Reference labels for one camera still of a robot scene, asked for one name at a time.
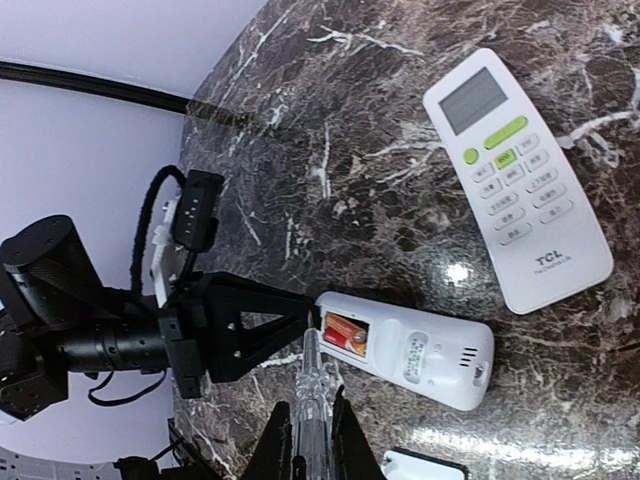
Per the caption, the white remote with compartment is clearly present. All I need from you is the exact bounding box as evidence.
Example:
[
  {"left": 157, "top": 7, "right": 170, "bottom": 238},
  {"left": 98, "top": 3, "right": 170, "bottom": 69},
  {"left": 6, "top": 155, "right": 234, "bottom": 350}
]
[{"left": 316, "top": 292, "right": 494, "bottom": 411}]

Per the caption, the red orange battery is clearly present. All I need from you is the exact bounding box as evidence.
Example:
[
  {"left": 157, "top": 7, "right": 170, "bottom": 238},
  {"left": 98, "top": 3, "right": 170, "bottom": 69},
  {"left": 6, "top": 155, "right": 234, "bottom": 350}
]
[
  {"left": 326, "top": 313, "right": 367, "bottom": 343},
  {"left": 323, "top": 328, "right": 367, "bottom": 357}
]

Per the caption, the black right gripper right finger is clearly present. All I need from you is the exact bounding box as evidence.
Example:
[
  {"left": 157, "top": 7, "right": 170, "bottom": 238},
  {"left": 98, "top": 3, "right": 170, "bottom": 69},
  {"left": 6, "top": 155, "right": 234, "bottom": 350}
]
[{"left": 331, "top": 385, "right": 385, "bottom": 480}]

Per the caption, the white battery cover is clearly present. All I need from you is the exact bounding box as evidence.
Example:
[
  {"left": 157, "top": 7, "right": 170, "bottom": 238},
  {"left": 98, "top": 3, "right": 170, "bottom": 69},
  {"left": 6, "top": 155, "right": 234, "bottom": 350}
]
[{"left": 382, "top": 448, "right": 469, "bottom": 480}]

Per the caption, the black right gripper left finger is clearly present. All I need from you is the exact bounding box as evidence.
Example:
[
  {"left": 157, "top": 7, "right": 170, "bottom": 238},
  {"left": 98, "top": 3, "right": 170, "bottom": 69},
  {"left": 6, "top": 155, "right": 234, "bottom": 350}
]
[{"left": 253, "top": 401, "right": 292, "bottom": 479}]

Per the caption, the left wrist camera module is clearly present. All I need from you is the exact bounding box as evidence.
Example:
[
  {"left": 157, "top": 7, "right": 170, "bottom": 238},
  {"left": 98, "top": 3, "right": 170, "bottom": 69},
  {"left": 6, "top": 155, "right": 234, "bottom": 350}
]
[{"left": 129, "top": 165, "right": 224, "bottom": 298}]

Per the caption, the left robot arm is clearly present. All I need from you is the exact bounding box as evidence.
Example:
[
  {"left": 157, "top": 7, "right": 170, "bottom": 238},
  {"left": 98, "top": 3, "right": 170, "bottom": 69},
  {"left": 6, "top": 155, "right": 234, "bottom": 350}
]
[{"left": 1, "top": 215, "right": 314, "bottom": 421}]

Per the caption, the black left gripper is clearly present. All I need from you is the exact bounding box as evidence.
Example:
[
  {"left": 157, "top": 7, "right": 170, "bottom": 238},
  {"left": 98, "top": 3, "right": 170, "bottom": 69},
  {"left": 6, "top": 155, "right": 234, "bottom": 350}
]
[{"left": 159, "top": 272, "right": 319, "bottom": 398}]

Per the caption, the white remote with green buttons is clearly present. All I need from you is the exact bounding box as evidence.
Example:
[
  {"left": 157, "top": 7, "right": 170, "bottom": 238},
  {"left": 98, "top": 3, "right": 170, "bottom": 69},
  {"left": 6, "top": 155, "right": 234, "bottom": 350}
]
[{"left": 423, "top": 48, "right": 614, "bottom": 315}]

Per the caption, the black left frame post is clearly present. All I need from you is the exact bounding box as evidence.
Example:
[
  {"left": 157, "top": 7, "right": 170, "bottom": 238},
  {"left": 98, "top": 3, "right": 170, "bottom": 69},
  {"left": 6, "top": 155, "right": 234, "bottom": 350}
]
[{"left": 1, "top": 61, "right": 190, "bottom": 114}]

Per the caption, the clear handle screwdriver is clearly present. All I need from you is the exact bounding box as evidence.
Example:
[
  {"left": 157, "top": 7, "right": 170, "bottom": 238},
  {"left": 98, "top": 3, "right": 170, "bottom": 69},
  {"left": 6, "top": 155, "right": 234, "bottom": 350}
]
[{"left": 291, "top": 328, "right": 333, "bottom": 479}]

